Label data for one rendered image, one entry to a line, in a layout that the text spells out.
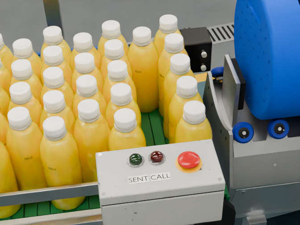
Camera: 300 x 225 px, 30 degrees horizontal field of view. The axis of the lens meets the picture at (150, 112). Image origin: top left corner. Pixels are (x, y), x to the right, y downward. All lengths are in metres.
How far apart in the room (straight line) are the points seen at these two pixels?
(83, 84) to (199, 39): 0.39
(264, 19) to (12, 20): 2.47
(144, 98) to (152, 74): 0.07
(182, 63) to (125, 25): 2.13
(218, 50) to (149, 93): 1.78
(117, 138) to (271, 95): 0.30
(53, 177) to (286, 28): 0.50
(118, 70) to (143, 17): 2.20
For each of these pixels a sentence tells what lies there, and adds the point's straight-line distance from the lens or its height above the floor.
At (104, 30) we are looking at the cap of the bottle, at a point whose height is 1.10.
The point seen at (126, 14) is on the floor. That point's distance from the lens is 3.32.
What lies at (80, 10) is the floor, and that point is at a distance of 3.39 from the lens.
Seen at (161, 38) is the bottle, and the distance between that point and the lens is 1.24.
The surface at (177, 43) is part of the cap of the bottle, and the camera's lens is 1.16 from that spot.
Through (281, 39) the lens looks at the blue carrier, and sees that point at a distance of 1.04.
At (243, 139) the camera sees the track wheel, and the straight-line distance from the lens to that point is 1.17.
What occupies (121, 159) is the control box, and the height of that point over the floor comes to 1.10.
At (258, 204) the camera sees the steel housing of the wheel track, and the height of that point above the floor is 0.70.
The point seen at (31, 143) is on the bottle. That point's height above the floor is 1.05.
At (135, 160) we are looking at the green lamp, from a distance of 0.91.
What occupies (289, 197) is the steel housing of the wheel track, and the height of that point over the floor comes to 0.72.
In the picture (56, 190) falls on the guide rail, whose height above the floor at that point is 0.98.
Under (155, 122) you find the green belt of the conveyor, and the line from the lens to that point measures 1.28.
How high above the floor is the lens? 1.78
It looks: 42 degrees down
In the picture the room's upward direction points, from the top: 2 degrees counter-clockwise
